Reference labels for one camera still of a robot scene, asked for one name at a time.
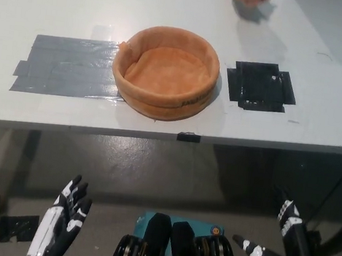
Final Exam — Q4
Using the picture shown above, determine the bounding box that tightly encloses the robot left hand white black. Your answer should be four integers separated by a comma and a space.
26, 169, 96, 256

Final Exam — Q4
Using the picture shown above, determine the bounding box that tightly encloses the robot right hand white black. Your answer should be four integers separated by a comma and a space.
230, 193, 328, 256

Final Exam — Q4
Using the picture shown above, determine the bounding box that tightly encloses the robot torso black teal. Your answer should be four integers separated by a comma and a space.
108, 207, 248, 256

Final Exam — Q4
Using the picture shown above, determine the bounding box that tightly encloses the black floor tape patch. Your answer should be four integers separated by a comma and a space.
0, 211, 41, 247

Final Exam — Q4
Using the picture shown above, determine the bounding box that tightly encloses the small black tape piece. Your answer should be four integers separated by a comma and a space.
176, 131, 202, 144

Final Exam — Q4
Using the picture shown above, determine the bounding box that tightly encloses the black tape patch square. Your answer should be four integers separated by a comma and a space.
222, 58, 301, 115

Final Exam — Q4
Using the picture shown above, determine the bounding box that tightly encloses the orange plush round basket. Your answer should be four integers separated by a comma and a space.
106, 20, 225, 128

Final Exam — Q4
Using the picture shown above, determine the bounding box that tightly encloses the grey duct tape patch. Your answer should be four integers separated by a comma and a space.
8, 31, 131, 105

